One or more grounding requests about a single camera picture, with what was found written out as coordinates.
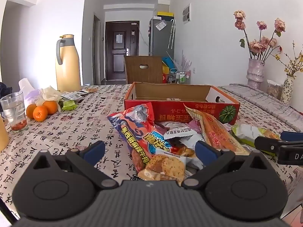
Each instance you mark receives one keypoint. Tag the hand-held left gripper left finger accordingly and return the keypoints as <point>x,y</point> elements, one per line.
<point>94,150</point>

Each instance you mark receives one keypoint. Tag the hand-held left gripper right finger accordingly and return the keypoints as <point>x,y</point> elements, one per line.
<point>206,152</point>

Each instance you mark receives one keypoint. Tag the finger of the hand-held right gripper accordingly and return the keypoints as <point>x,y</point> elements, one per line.
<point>267,144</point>
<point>292,136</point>

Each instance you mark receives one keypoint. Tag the grey white snack packet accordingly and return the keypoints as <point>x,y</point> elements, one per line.
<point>189,141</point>

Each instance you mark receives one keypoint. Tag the long orange snack bag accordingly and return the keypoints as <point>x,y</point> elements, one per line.
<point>217,132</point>

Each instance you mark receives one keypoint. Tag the red snack packet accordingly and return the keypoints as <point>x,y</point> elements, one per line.
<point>182,151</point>

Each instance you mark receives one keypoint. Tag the white green snack packet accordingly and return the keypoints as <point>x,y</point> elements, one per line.
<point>246,132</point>

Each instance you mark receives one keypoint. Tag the white packet with brown label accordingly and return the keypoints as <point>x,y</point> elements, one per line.
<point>180,132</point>

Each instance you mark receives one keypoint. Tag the clear cookie packet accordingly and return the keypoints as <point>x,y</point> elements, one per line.
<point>165,164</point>

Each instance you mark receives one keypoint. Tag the large orange cat-print snack bag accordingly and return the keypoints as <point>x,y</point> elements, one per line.
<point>139,127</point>

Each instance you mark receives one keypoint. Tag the red printed cardboard box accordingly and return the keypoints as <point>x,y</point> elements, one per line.
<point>165,92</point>

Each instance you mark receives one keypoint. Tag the grey patterned blanket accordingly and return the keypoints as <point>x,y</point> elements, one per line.
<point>260,101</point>

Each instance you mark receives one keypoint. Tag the small speckled vase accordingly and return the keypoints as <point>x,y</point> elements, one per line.
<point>287,91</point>

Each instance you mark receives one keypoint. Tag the glass jar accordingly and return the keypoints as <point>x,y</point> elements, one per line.
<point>274,91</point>

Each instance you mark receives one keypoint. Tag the grey white sachet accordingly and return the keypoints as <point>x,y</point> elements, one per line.
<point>77,94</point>

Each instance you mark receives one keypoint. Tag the brown biscuit packet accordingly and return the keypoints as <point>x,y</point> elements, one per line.
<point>89,90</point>

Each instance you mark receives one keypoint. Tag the white blue-print sachet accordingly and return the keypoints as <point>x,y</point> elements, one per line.
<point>67,96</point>

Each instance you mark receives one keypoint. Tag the orange fruit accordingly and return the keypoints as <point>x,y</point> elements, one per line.
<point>30,111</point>
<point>40,113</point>
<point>51,106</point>

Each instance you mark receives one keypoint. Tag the yellow flower branches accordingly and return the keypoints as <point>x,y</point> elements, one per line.
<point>288,70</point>

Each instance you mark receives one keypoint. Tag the white crumpled plastic bag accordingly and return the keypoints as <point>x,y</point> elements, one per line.
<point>51,94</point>

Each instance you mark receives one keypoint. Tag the pink white tall vase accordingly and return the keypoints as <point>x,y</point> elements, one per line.
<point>255,73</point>

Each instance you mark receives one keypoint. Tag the yellow thermos jug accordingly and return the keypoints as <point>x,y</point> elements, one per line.
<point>68,71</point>

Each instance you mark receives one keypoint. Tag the red gift bag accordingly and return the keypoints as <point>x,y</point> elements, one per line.
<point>165,78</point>

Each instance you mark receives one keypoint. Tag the purple white tissue pack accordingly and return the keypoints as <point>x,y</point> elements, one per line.
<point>30,92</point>

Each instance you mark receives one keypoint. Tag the brown wooden chair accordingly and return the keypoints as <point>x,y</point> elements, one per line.
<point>142,75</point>

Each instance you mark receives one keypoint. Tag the glass cup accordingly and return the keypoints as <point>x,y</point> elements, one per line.
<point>14,108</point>

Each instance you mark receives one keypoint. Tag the yellow container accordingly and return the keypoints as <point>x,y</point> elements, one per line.
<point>3,134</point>

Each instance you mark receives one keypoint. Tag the pale dried pampas grass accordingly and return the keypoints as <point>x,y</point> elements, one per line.
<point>182,61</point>

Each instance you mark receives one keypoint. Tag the dark brown entrance door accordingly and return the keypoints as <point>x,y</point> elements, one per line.
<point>118,59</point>

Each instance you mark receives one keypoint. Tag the dried pink rose bouquet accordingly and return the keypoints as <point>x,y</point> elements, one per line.
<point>256,46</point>

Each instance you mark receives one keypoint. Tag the blue plastic basin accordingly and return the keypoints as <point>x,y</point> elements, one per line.
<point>167,62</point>

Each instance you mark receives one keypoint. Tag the grey side door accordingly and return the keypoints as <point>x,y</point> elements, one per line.
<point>97,52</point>

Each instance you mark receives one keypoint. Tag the dark cloth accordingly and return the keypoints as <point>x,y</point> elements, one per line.
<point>5,91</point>

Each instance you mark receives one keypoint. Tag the white paper notice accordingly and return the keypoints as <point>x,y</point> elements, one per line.
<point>118,38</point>

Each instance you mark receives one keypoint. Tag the grey refrigerator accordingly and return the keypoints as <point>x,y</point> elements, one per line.
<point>158,42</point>

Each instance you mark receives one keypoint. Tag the white folded umbrella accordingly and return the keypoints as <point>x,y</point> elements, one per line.
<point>172,33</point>

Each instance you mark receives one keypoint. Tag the yellow box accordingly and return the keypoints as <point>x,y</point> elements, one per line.
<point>165,14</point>

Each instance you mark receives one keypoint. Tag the white wall panel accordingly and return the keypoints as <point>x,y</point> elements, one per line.
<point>186,14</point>

